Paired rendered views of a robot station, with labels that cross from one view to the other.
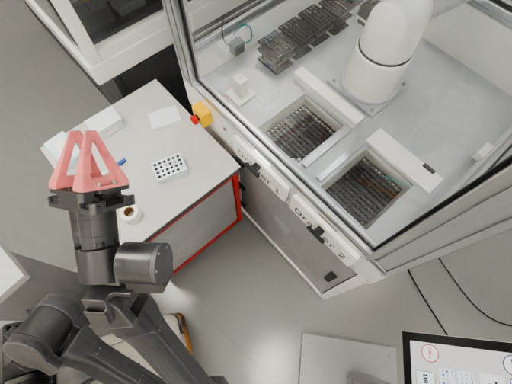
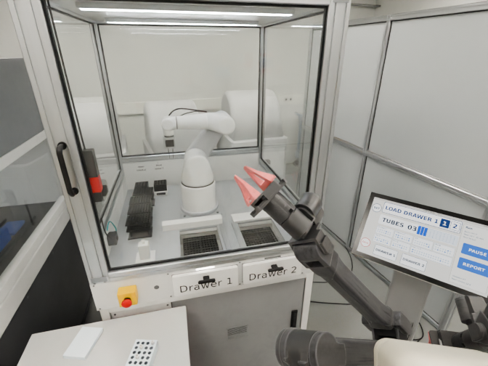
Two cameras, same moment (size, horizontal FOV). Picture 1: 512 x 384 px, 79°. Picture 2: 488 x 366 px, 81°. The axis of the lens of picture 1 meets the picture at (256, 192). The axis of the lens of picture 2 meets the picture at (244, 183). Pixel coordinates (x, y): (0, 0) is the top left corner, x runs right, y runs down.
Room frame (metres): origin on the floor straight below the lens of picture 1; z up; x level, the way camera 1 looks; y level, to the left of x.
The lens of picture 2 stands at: (-0.08, 0.77, 1.81)
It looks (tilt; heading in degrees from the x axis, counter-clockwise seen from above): 25 degrees down; 299
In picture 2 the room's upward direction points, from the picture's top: straight up
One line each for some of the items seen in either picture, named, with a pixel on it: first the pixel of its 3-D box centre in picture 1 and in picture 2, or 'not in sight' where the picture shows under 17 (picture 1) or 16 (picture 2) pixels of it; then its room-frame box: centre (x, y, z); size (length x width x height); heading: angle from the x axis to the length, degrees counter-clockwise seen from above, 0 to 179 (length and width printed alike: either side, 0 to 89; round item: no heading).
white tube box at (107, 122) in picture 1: (105, 123); not in sight; (0.79, 0.65, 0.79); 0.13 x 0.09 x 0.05; 132
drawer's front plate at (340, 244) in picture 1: (321, 229); (272, 269); (0.31, -0.23, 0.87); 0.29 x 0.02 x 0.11; 43
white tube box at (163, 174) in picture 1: (170, 168); (141, 358); (0.58, 0.35, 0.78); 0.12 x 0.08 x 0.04; 117
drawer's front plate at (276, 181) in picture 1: (260, 168); (205, 280); (0.55, -0.01, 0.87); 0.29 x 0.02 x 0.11; 43
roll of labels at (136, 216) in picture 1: (130, 213); not in sight; (0.39, 0.47, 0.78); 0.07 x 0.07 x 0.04
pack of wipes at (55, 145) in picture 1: (65, 149); not in sight; (0.66, 0.78, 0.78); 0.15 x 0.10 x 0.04; 49
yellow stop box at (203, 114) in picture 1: (201, 114); (128, 296); (0.78, 0.22, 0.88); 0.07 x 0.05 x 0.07; 43
